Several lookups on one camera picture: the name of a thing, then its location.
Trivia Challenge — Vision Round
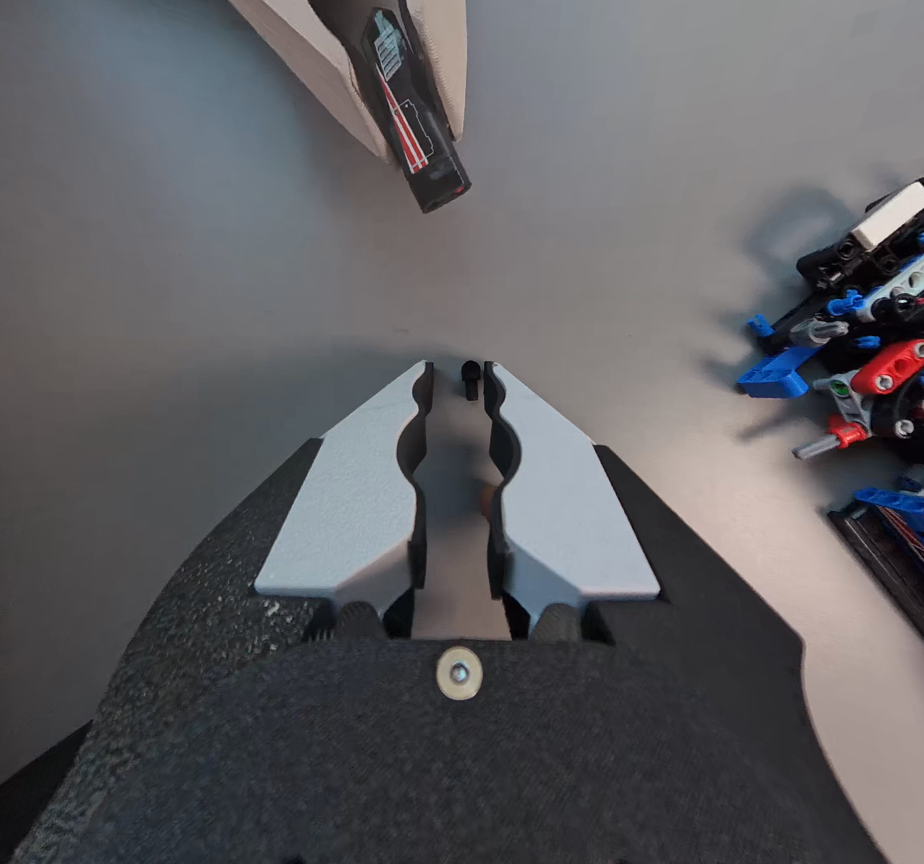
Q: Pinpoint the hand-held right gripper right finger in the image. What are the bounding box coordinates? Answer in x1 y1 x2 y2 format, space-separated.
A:
482 360 663 640

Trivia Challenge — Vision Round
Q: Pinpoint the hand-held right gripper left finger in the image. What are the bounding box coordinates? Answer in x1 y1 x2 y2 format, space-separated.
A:
253 360 436 640

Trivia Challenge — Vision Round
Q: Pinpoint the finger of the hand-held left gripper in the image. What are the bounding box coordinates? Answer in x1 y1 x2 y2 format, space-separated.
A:
381 0 469 143
173 0 398 163

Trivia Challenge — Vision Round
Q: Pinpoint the black striped toy panel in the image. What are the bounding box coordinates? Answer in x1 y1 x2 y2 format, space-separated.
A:
357 8 474 215

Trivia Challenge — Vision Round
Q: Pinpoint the brick-built toy race car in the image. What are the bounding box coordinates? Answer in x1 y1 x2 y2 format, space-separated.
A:
736 178 924 464

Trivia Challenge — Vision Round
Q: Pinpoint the black flat toy panel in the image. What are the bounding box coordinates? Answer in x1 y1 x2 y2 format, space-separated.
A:
826 474 924 637

